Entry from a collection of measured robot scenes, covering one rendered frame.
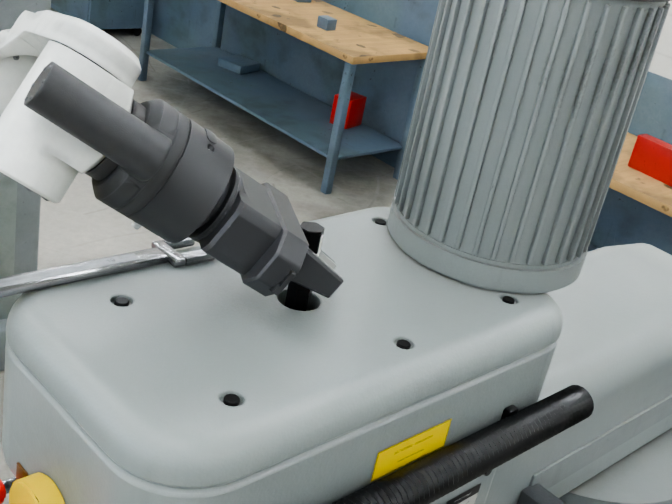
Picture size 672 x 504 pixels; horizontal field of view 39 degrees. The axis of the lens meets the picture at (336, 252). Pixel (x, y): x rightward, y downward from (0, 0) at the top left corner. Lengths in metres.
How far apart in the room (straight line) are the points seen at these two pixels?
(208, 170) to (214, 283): 0.14
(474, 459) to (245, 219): 0.28
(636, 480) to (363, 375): 0.65
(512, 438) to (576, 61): 0.33
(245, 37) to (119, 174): 6.90
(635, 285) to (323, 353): 0.67
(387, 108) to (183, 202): 5.82
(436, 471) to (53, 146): 0.39
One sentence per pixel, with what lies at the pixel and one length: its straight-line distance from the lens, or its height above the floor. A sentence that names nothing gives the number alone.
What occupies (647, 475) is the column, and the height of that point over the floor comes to 1.56.
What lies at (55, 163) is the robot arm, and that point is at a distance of 0.69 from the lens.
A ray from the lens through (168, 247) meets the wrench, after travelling 0.85.
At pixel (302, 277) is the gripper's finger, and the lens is 0.78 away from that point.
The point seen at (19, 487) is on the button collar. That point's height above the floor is 1.78.
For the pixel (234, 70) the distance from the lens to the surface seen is 7.10.
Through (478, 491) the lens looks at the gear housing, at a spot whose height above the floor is 1.69.
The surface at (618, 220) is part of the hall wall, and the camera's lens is 5.54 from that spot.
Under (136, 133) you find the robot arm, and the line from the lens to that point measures 0.66.
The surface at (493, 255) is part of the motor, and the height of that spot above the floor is 1.93.
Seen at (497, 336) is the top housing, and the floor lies 1.89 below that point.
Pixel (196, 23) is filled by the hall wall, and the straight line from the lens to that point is 8.09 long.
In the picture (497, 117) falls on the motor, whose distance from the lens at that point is 0.84.
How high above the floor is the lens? 2.29
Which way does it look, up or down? 26 degrees down
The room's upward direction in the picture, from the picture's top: 12 degrees clockwise
